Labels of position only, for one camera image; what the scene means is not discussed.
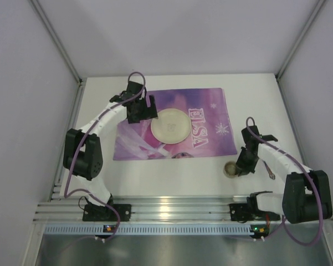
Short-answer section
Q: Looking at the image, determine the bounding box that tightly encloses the cream round plate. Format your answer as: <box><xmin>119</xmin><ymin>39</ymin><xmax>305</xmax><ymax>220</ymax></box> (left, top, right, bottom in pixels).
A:
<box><xmin>150</xmin><ymin>108</ymin><xmax>192</xmax><ymax>145</ymax></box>

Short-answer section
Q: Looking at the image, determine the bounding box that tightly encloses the iridescent metal fork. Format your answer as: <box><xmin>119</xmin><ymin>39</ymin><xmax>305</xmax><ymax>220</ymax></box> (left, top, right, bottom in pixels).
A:
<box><xmin>263</xmin><ymin>161</ymin><xmax>275</xmax><ymax>180</ymax></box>

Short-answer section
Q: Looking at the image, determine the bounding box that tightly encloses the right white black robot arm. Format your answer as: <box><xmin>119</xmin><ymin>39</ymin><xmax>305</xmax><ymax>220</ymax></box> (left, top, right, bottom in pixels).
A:
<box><xmin>235</xmin><ymin>125</ymin><xmax>332</xmax><ymax>224</ymax></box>

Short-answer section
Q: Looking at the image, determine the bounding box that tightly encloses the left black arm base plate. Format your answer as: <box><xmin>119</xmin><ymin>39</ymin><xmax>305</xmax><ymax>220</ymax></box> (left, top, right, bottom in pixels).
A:
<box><xmin>82</xmin><ymin>204</ymin><xmax>132</xmax><ymax>222</ymax></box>

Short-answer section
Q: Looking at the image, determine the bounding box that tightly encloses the right aluminium corner post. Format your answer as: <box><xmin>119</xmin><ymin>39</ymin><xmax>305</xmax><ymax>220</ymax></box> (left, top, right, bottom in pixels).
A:
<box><xmin>275</xmin><ymin>0</ymin><xmax>327</xmax><ymax>82</ymax></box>

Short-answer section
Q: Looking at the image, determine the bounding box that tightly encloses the aluminium mounting rail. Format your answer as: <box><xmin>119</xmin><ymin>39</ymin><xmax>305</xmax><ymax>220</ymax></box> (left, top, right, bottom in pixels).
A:
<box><xmin>33</xmin><ymin>196</ymin><xmax>246</xmax><ymax>223</ymax></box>

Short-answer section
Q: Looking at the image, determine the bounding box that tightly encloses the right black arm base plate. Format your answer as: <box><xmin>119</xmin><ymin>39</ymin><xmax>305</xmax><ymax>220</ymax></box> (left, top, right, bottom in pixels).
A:
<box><xmin>229</xmin><ymin>203</ymin><xmax>280</xmax><ymax>223</ymax></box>

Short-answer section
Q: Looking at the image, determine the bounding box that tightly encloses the aluminium corner post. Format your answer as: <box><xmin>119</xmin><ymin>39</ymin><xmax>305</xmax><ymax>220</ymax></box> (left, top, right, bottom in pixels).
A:
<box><xmin>28</xmin><ymin>0</ymin><xmax>82</xmax><ymax>84</ymax></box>
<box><xmin>275</xmin><ymin>0</ymin><xmax>327</xmax><ymax>82</ymax></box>

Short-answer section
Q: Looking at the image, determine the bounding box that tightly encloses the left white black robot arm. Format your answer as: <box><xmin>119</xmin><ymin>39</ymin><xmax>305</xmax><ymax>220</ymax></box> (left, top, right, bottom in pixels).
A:
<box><xmin>63</xmin><ymin>80</ymin><xmax>157</xmax><ymax>210</ymax></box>

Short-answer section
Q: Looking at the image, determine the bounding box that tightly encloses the white slotted cable duct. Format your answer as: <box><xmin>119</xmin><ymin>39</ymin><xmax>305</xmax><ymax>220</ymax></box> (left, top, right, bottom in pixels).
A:
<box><xmin>44</xmin><ymin>223</ymin><xmax>268</xmax><ymax>236</ymax></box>

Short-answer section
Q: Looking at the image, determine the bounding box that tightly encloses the left aluminium corner post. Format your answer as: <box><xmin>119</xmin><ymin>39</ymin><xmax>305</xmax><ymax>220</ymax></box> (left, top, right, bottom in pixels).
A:
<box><xmin>28</xmin><ymin>0</ymin><xmax>82</xmax><ymax>84</ymax></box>

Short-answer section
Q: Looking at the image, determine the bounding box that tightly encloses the purple Elsa cloth placemat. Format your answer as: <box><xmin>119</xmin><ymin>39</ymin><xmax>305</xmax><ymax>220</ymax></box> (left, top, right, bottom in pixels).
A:
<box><xmin>113</xmin><ymin>88</ymin><xmax>237</xmax><ymax>161</ymax></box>

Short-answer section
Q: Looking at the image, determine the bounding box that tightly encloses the small glass cup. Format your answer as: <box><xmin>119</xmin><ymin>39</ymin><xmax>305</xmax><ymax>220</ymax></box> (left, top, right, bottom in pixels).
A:
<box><xmin>223</xmin><ymin>161</ymin><xmax>238</xmax><ymax>178</ymax></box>

